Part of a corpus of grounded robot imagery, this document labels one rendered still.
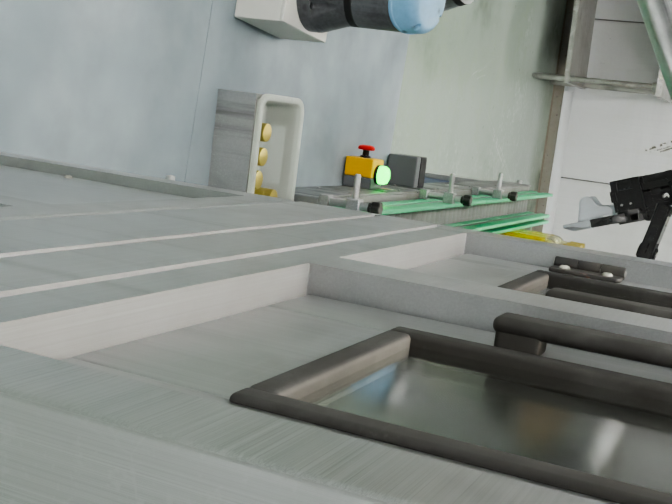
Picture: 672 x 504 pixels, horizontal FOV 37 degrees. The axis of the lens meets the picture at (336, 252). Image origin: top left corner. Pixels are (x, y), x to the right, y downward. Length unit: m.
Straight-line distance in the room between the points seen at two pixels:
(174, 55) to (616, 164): 6.33
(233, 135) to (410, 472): 1.55
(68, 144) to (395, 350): 1.05
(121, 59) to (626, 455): 1.27
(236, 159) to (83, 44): 0.42
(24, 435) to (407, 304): 0.33
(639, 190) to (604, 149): 5.94
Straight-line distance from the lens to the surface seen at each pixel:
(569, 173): 7.88
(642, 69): 7.83
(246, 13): 1.84
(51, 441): 0.29
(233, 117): 1.80
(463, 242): 0.92
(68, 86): 1.48
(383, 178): 2.33
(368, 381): 0.44
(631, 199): 1.90
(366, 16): 1.81
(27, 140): 1.43
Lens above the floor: 1.68
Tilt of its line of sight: 23 degrees down
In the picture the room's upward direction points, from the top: 100 degrees clockwise
